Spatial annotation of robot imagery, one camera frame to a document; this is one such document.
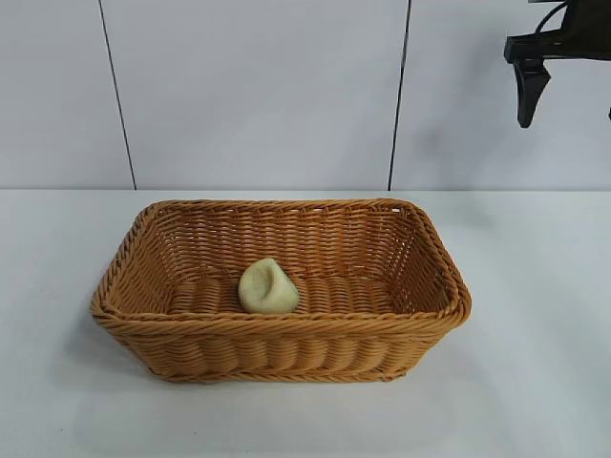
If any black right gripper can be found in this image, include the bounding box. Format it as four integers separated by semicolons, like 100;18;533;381
504;0;611;129

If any woven tan wicker basket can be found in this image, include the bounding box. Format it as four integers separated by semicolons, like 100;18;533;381
90;198;474;384

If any pale round egg yolk pastry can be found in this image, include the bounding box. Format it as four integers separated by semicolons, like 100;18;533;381
237;257;301;315

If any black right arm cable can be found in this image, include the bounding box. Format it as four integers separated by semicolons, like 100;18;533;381
534;0;567;34

